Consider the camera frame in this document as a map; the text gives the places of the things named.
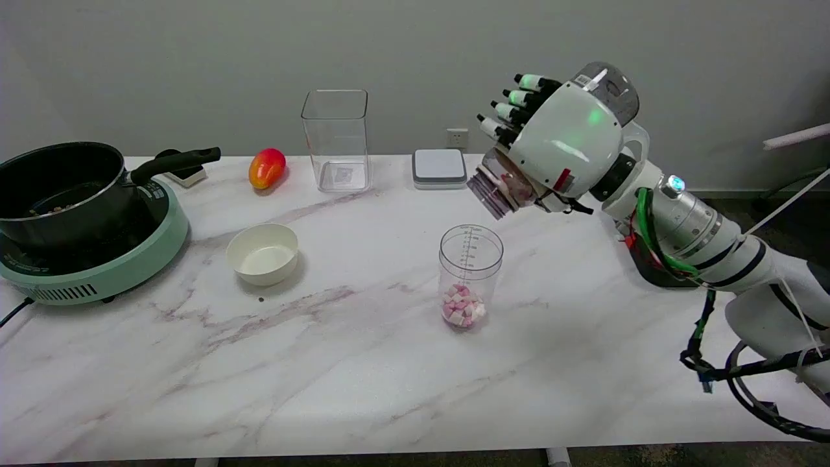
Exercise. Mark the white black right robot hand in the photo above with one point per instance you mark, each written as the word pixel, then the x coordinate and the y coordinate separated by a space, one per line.
pixel 570 149

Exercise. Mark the clear bottle with beige band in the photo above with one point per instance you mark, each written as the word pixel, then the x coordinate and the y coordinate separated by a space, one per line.
pixel 494 191

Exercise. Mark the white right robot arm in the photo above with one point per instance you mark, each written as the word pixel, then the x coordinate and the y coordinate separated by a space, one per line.
pixel 765 272

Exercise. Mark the white grey kitchen scale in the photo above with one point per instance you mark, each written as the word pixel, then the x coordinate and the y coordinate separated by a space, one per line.
pixel 439 167

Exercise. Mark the clear round measuring cup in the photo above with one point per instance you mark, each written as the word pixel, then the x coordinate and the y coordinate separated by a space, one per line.
pixel 470 259

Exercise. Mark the pink white marshmallow pieces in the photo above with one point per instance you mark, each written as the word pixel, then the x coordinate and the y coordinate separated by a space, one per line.
pixel 463 308

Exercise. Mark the white pipe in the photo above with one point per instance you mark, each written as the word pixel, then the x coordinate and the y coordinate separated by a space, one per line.
pixel 797 137

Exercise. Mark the clear square plastic container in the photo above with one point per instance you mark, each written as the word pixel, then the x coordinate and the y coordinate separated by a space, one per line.
pixel 337 149

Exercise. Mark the red yellow mango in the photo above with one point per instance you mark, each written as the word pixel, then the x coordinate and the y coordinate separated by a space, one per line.
pixel 266 168

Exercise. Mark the white table leg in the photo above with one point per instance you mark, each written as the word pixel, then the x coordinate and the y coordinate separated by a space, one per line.
pixel 558 457
pixel 206 462

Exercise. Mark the white round bowl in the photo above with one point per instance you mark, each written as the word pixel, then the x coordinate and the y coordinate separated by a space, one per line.
pixel 262 254

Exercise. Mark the white power adapter block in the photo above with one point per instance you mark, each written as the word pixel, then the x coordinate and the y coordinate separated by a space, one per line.
pixel 188 175

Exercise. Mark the green induction cooker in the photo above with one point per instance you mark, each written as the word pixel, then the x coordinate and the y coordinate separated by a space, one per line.
pixel 110 266

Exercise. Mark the brown food bits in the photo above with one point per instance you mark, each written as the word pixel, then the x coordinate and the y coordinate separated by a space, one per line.
pixel 50 209

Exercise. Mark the white wall socket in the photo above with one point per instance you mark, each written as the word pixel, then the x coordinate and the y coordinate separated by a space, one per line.
pixel 457 138

